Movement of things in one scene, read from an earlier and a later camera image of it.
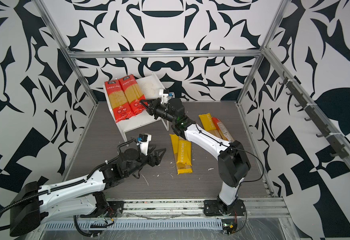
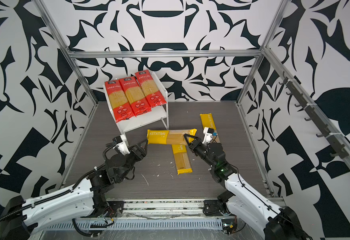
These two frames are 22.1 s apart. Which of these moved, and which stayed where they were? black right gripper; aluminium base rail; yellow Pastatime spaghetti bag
Moved: black right gripper
Stayed: aluminium base rail; yellow Pastatime spaghetti bag
